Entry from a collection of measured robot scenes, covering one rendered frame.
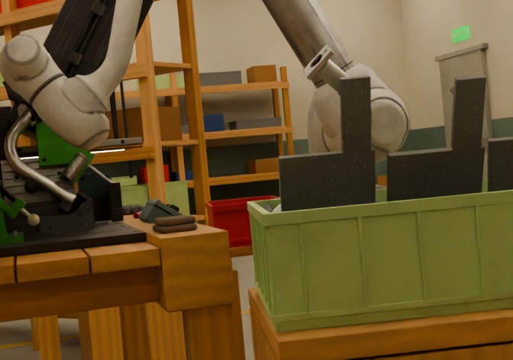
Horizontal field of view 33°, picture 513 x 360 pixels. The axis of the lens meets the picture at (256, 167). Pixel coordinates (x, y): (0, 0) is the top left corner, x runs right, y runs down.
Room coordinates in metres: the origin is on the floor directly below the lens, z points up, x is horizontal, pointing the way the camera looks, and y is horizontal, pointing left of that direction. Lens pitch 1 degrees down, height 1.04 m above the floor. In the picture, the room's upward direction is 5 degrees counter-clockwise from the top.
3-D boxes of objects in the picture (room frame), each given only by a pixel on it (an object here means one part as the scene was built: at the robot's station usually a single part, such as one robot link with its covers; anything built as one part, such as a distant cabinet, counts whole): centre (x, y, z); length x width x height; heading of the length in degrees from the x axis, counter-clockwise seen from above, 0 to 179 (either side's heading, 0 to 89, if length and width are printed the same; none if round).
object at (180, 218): (1.89, 0.19, 0.91); 0.10 x 0.08 x 0.03; 17
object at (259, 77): (11.18, 1.07, 1.12); 3.16 x 0.54 x 2.24; 106
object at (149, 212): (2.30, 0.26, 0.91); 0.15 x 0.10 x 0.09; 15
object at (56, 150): (2.35, 0.52, 1.17); 0.13 x 0.12 x 0.20; 15
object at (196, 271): (2.48, 0.33, 0.82); 1.50 x 0.14 x 0.15; 15
